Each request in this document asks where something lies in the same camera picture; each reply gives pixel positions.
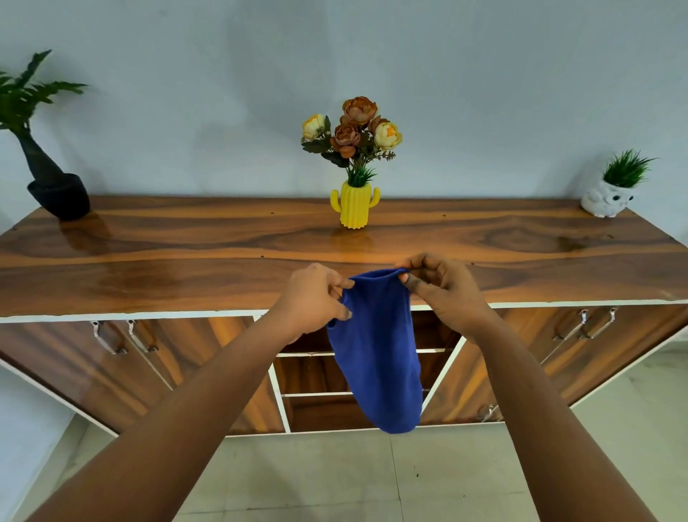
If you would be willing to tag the white owl-shaped planter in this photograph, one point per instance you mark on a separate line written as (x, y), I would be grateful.
(607, 200)

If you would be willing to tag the green leafy artificial plant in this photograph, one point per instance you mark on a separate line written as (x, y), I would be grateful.
(24, 94)

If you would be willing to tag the person's right hand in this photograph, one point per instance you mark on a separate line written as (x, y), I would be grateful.
(451, 296)

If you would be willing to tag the person's left thumb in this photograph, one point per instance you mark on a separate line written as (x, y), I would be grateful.
(338, 278)

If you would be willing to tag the blue cloth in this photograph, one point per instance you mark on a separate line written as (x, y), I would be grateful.
(379, 349)

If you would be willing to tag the person's right forearm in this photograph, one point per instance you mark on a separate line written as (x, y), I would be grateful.
(548, 425)

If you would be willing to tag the artificial flower bouquet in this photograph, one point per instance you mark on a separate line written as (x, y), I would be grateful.
(352, 134)

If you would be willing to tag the small green grass plant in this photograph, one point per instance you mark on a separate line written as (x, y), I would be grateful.
(626, 169)

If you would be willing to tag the wooden sideboard cabinet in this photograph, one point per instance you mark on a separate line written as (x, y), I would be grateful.
(215, 258)

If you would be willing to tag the yellow cactus-shaped vase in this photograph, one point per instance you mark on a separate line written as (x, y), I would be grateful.
(355, 207)

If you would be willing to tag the person's left forearm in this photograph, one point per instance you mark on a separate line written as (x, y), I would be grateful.
(161, 425)

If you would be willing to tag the black plant pot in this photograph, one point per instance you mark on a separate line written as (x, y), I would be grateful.
(56, 185)

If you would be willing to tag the person's left hand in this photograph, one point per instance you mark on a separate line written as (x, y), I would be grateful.
(309, 298)

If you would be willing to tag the person's right thumb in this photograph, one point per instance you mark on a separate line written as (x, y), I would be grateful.
(416, 286)

